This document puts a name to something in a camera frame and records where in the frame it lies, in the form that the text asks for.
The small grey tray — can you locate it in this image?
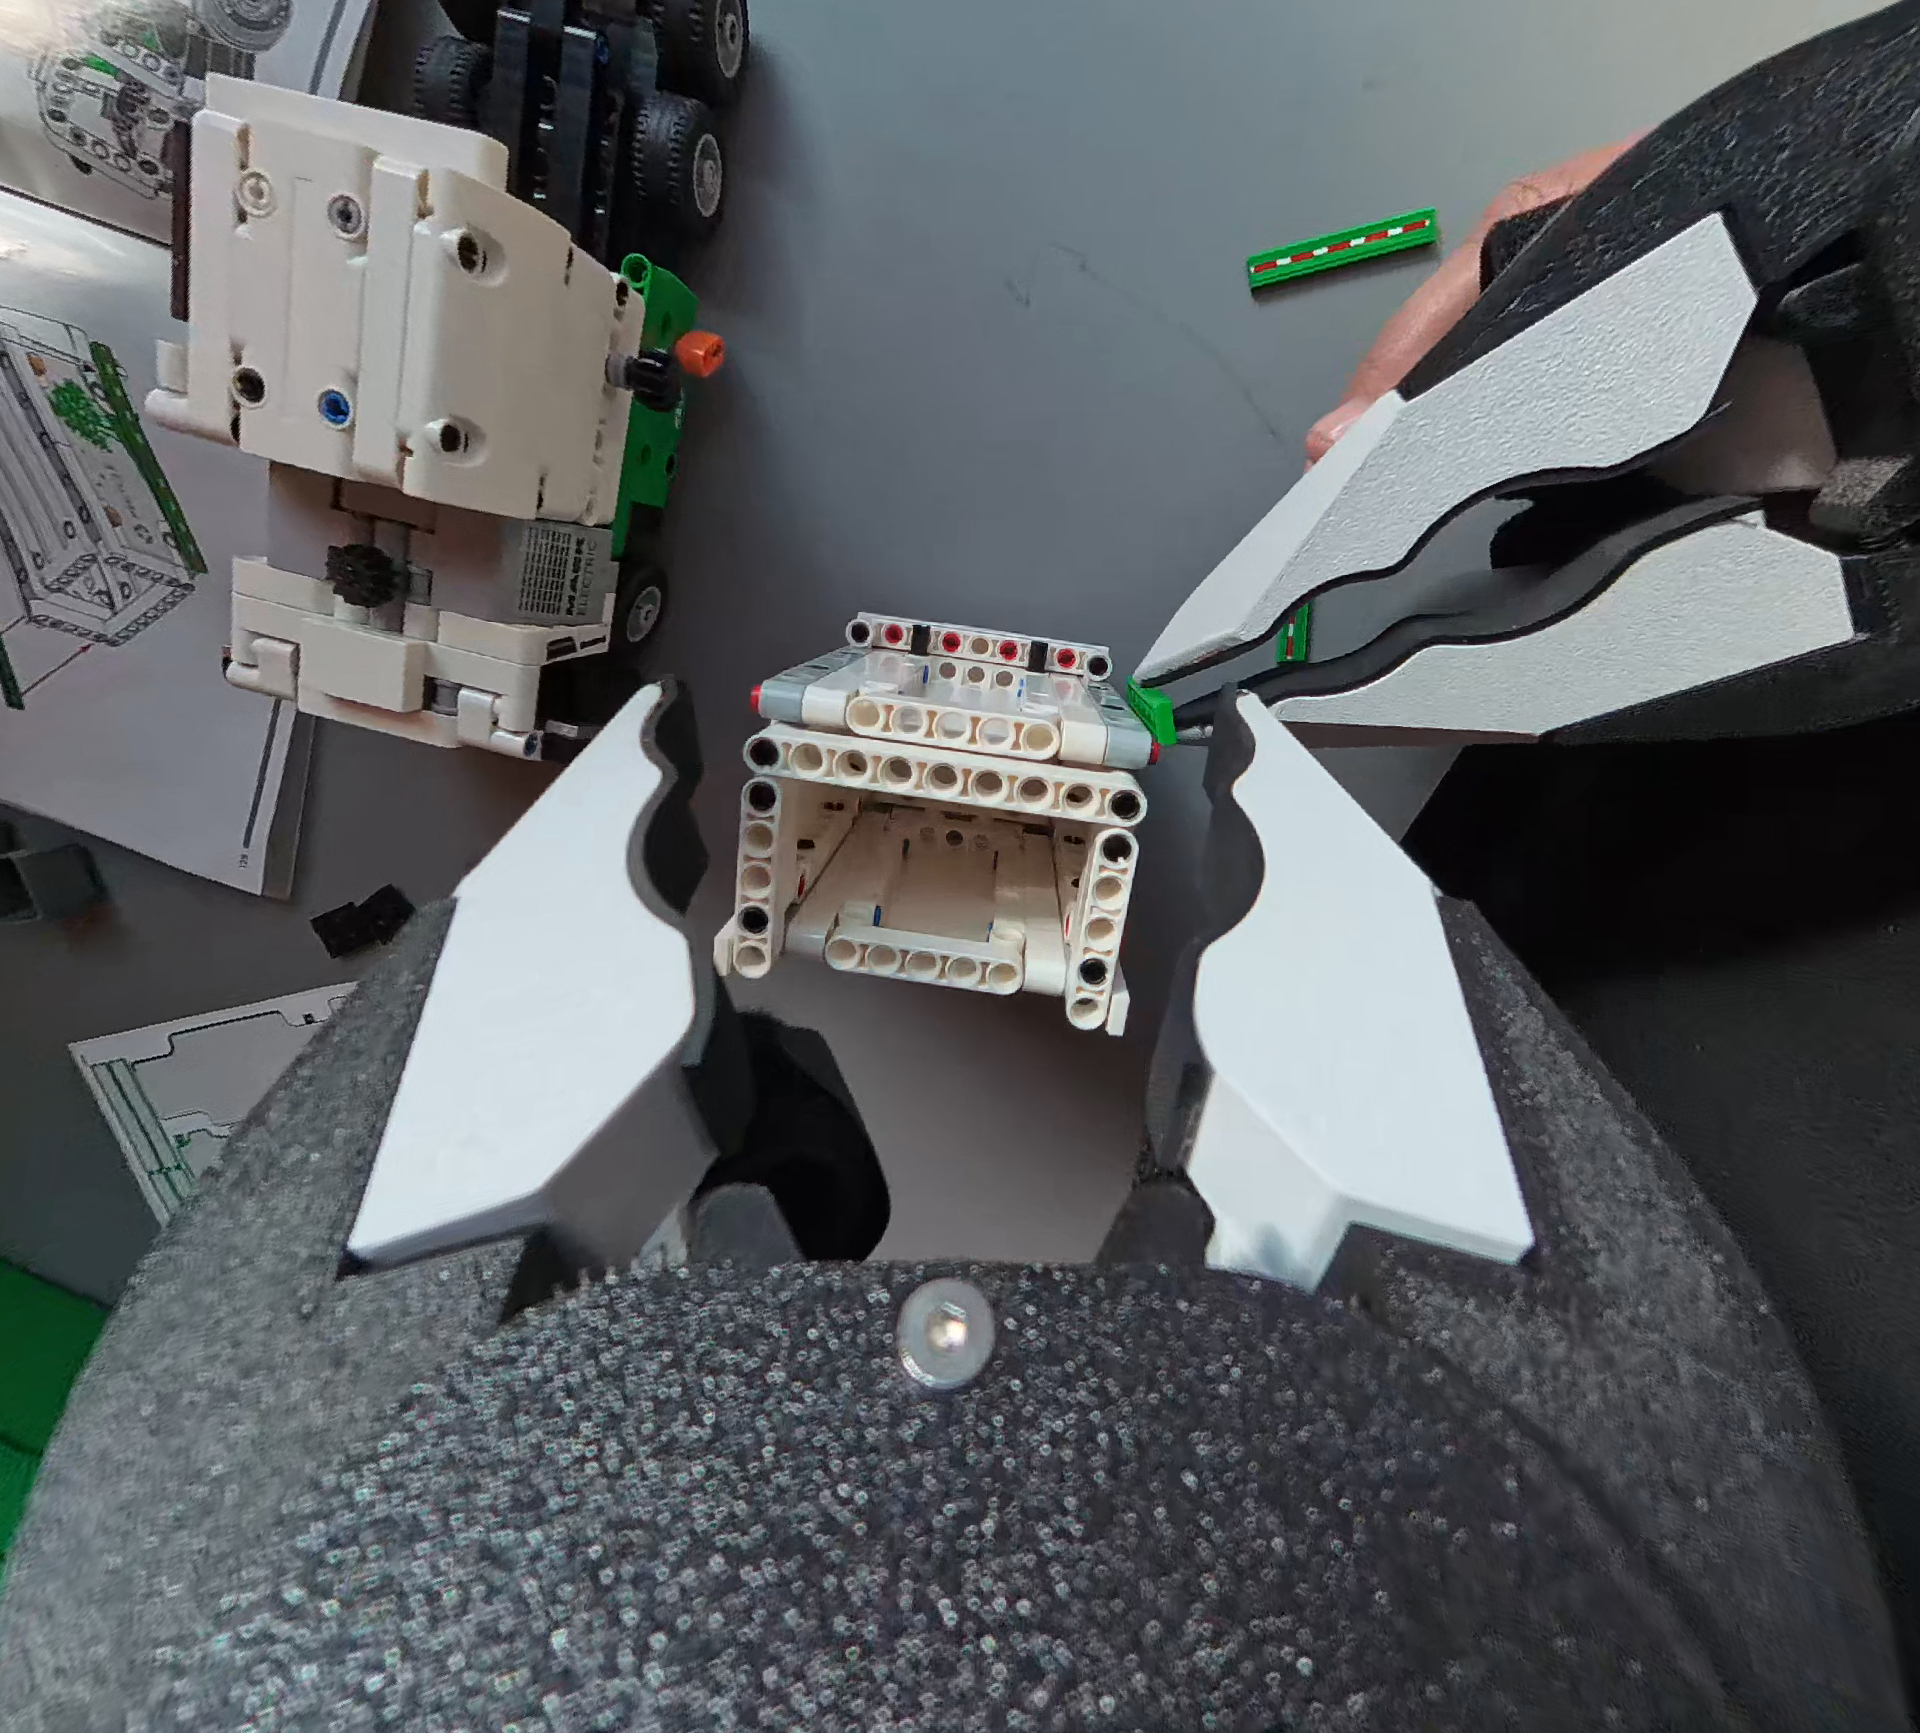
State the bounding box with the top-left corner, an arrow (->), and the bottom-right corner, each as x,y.
0,821 -> 108,926

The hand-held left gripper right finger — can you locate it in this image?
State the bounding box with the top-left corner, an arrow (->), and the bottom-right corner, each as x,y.
1177,686 -> 1536,1296

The lego instruction booklet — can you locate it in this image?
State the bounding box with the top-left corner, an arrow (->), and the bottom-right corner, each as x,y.
0,0 -> 423,902

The person's right hand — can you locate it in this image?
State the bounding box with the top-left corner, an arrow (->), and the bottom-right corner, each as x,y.
1302,133 -> 1656,465

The black lego piece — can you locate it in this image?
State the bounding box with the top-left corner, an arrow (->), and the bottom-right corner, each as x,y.
305,883 -> 415,959

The green flat sheet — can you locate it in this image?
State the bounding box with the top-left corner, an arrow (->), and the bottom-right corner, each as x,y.
0,1251 -> 114,1556

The white lego container body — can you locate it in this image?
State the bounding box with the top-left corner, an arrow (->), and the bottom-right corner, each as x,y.
710,611 -> 1163,1039

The white sticker sheet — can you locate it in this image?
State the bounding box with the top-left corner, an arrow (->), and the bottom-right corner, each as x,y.
66,980 -> 359,1227

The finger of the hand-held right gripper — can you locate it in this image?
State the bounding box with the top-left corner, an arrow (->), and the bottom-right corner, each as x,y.
1130,209 -> 1768,688
1177,501 -> 1871,742

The white green lego truck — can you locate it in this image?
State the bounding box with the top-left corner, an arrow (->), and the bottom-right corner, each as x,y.
144,0 -> 752,760

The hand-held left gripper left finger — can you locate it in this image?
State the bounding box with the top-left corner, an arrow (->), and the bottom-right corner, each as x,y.
343,679 -> 727,1284

